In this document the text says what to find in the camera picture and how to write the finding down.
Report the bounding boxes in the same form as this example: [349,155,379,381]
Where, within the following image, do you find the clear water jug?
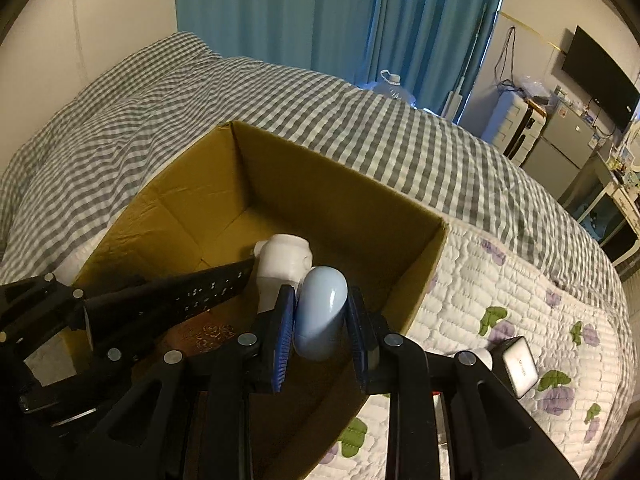
[361,70,419,107]

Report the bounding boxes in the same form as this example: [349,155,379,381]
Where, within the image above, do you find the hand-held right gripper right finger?
[347,286,583,480]

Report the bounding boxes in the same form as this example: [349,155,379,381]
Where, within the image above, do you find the white drawer cabinet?
[492,91,547,162]

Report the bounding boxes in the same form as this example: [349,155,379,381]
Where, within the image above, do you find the black remote control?
[145,258,256,333]

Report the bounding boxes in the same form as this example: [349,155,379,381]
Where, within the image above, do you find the black glass cabinet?
[556,152,632,248]

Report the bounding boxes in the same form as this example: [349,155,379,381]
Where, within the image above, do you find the black wall cable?
[495,25,522,97]

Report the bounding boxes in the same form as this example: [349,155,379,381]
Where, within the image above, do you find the white long pole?
[440,2,489,120]

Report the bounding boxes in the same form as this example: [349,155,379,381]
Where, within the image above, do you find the brown patterned flat box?
[160,310,251,361]

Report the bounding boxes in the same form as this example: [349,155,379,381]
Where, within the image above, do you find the small silver square case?
[501,337,540,401]

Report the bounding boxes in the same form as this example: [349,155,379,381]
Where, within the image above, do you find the grey refrigerator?
[520,105,597,197]

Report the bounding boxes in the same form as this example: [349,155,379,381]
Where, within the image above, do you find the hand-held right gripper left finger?
[85,284,298,480]

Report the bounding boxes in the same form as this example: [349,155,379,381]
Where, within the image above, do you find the grey checked blanket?
[0,31,617,281]

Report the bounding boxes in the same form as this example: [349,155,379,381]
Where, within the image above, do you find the white floral quilt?
[312,220,632,480]

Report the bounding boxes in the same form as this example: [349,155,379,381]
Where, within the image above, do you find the white side table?
[597,125,640,267]

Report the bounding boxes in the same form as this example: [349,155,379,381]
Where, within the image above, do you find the light blue plastic bottle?
[292,266,349,362]

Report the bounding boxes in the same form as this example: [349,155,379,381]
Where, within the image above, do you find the blue curtain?
[174,0,507,111]

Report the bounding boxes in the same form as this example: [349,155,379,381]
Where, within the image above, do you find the white plastic bottle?
[254,234,314,317]

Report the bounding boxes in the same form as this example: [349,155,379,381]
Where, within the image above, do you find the black wall television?
[561,25,640,134]

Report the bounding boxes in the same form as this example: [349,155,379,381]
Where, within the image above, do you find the brown cardboard box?
[70,120,449,480]

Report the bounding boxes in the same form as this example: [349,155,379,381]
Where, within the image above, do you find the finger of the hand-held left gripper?
[0,332,168,413]
[0,272,151,341]

